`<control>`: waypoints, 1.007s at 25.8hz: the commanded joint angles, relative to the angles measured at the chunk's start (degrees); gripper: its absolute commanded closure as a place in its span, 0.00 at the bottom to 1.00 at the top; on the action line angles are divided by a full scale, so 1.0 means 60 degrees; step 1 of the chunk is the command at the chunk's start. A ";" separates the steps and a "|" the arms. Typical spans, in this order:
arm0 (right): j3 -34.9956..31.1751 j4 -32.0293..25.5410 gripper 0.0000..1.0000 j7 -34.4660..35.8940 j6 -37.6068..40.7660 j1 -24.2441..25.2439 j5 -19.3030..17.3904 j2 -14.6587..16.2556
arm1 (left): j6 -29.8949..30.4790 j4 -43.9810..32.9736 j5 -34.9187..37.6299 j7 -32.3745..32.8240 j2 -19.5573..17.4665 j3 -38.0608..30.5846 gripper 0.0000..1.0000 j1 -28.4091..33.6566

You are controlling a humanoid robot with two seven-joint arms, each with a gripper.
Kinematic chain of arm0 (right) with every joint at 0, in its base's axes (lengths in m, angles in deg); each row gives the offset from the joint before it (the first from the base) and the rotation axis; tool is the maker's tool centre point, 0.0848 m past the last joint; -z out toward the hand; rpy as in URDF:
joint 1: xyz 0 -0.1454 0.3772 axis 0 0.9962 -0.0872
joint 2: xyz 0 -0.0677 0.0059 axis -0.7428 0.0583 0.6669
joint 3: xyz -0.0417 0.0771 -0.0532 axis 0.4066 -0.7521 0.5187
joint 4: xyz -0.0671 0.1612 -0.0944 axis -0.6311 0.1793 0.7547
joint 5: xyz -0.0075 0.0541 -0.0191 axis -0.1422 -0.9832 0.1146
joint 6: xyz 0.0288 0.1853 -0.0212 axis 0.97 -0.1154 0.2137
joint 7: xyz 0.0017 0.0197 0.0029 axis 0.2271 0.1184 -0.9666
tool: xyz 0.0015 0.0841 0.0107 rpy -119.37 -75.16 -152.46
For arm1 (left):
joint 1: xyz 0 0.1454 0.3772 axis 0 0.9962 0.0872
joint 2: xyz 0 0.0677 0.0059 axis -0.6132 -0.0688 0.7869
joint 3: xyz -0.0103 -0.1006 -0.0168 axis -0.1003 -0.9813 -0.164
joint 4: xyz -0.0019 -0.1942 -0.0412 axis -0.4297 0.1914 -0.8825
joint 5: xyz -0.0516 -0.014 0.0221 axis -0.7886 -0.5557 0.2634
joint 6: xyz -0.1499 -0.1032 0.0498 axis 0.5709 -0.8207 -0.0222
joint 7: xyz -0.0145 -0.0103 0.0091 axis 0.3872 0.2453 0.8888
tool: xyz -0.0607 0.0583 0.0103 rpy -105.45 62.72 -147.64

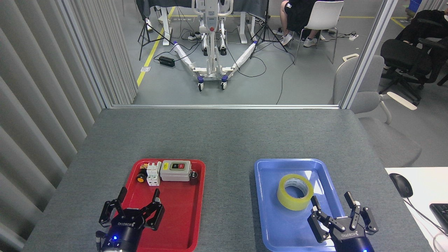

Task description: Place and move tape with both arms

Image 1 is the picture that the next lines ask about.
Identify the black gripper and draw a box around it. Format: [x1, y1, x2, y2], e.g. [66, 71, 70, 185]
[99, 187, 165, 252]
[307, 191, 379, 252]

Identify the yellow tape roll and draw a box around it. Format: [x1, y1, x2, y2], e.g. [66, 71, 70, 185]
[277, 174, 314, 211]

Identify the white terminal block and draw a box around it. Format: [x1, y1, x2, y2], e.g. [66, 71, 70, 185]
[146, 162, 162, 186]

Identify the red plastic tray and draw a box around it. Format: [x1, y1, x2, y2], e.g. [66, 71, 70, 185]
[115, 159, 206, 252]

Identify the black computer mouse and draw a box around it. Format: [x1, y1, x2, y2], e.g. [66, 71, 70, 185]
[389, 173, 413, 198]

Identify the blue plastic tray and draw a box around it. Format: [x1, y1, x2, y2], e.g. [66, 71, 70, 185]
[254, 158, 354, 252]

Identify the white desk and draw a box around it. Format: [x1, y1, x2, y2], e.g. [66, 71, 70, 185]
[385, 167, 448, 252]

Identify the black keyboard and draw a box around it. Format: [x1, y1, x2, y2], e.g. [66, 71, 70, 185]
[429, 203, 448, 233]

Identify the grey office chair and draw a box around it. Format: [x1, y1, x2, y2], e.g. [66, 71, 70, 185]
[328, 53, 422, 168]

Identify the black office chair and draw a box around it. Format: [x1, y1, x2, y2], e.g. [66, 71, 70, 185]
[380, 37, 448, 105]

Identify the white stand on wheels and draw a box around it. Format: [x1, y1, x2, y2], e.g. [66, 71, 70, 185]
[173, 0, 258, 92]

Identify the black tripod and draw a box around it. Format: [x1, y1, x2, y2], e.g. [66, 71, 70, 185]
[250, 0, 289, 59]
[138, 0, 174, 61]

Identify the white chair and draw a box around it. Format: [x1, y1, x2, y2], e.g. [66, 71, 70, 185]
[294, 1, 344, 65]

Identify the person on black chair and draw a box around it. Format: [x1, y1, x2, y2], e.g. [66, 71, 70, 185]
[395, 9, 448, 44]

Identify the person on white chair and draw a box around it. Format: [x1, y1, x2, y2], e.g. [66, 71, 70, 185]
[280, 0, 329, 48]

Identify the grey push button switch box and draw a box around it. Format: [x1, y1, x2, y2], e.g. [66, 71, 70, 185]
[160, 160, 193, 182]

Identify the black mouse cable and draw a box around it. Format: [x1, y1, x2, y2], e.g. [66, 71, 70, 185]
[406, 197, 448, 238]

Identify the silver frame rail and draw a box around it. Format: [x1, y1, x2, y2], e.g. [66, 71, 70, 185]
[111, 104, 342, 110]

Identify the black floor cable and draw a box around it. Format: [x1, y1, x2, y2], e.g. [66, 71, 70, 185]
[276, 52, 296, 105]

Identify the silver frame post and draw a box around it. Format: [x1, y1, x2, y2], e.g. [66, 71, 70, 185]
[58, 0, 114, 109]
[340, 0, 399, 110]

